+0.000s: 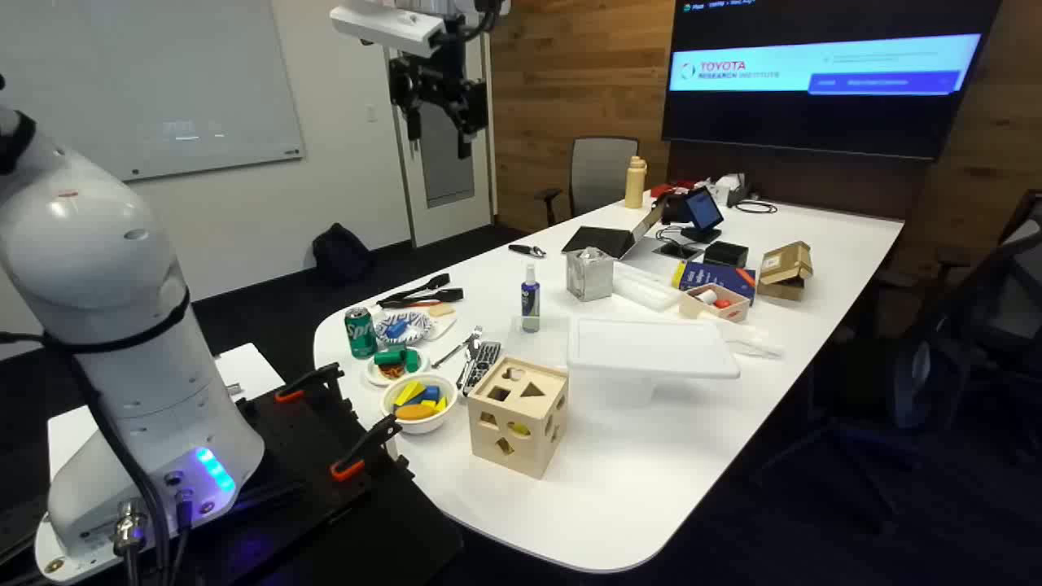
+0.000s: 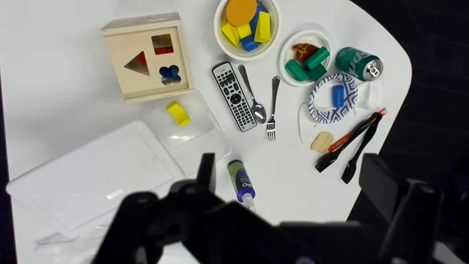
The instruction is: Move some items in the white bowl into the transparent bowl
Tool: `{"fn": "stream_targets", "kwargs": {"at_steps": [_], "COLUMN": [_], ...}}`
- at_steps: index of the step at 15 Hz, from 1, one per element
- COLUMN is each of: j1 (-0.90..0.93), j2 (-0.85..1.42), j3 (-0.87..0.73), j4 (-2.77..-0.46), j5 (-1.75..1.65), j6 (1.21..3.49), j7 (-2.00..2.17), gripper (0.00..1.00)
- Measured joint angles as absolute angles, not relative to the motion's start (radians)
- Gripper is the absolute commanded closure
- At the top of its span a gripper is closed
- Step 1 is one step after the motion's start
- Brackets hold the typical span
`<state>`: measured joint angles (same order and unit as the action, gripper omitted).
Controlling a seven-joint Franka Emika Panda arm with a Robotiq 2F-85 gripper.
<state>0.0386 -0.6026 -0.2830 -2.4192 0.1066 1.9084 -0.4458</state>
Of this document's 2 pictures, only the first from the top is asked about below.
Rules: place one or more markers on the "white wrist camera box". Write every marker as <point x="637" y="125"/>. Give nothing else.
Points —
<point x="391" y="27"/>

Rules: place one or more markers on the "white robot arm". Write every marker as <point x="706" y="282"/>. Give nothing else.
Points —
<point x="182" y="484"/>

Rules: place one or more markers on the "wooden shape sorter cube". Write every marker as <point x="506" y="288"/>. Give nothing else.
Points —
<point x="520" y="415"/>

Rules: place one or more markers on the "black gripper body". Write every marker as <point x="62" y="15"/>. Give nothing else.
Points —
<point x="441" y="84"/>

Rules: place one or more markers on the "black bag on floor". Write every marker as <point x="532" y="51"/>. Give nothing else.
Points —
<point x="340" y="254"/>

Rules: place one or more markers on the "yellow round block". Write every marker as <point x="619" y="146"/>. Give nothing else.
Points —
<point x="417" y="413"/>

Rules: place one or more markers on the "tan cardboard box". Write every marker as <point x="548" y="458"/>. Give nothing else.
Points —
<point x="787" y="273"/>

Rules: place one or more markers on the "white plate with green blocks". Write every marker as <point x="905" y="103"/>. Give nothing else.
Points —
<point x="391" y="365"/>

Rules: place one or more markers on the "metal utensils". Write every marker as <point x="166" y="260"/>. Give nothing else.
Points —
<point x="481" y="356"/>

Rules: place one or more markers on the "white rectangular tray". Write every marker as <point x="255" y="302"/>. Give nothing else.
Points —
<point x="649" y="348"/>

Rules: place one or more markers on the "small tablet on stand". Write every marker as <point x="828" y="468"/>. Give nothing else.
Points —
<point x="704" y="217"/>

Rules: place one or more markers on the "small yellow block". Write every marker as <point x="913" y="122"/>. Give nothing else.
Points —
<point x="407" y="392"/>

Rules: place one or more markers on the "clear bottle with blue cap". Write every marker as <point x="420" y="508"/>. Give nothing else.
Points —
<point x="527" y="302"/>

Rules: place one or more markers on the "transparent bowl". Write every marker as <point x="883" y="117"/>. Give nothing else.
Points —
<point x="406" y="327"/>

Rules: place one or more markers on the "wall mounted tv screen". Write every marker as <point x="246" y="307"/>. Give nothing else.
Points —
<point x="820" y="75"/>

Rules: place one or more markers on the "white bowl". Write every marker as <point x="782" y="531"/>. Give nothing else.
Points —
<point x="417" y="427"/>

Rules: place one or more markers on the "black office chair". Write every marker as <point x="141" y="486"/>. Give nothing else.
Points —
<point x="997" y="320"/>

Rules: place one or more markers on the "grey office chair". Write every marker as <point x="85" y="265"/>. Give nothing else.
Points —
<point x="597" y="174"/>

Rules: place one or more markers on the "yellow bottle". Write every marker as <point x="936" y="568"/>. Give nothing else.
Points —
<point x="637" y="182"/>

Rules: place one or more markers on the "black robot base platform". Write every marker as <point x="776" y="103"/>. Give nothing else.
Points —
<point x="294" y="524"/>

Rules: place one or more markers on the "whiteboard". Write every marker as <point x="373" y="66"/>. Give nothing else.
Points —
<point x="153" y="86"/>

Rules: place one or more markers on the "black clamp with orange grip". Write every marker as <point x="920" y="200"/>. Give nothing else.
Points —
<point x="352" y="463"/>

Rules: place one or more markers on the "black tongs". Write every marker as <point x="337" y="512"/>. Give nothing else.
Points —
<point x="434" y="291"/>

